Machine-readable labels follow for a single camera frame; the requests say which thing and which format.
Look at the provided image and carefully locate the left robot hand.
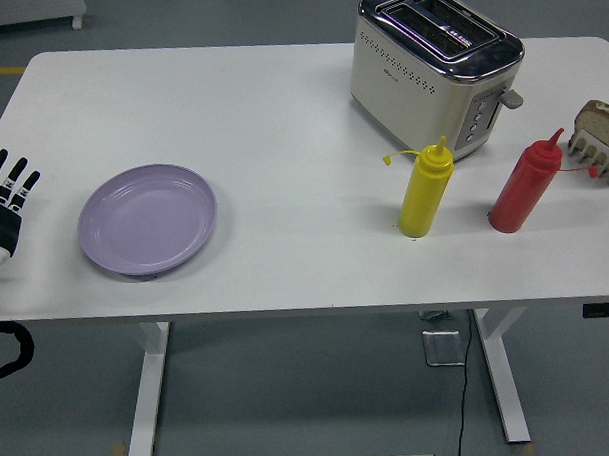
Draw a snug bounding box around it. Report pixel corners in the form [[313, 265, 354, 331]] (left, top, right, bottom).
[[0, 137, 42, 285]]

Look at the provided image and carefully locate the purple plate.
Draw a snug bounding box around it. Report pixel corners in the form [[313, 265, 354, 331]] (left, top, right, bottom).
[[76, 160, 221, 280]]

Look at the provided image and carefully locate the cream and chrome toaster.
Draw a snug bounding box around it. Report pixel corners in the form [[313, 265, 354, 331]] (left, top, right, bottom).
[[347, 0, 528, 166]]

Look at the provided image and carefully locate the bread slice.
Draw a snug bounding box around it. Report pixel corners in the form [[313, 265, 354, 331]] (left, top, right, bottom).
[[571, 99, 609, 185]]

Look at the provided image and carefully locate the metal floor plate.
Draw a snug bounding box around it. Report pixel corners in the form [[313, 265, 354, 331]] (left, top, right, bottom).
[[421, 329, 468, 369]]

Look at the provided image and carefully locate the white table leg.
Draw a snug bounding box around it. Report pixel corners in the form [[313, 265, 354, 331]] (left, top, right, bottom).
[[126, 320, 171, 456], [469, 306, 537, 445]]

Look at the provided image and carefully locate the yellow squeeze bottle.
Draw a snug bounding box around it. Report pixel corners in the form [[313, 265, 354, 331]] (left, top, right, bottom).
[[379, 134, 456, 240]]

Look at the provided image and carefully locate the red squeeze bottle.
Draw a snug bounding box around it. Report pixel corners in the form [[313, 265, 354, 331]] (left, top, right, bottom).
[[487, 125, 600, 238]]

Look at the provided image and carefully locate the metal toast rack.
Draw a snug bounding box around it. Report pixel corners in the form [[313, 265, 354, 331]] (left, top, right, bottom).
[[565, 129, 609, 186]]

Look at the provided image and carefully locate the black floor cable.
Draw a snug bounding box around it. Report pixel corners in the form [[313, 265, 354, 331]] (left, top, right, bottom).
[[455, 310, 476, 456]]

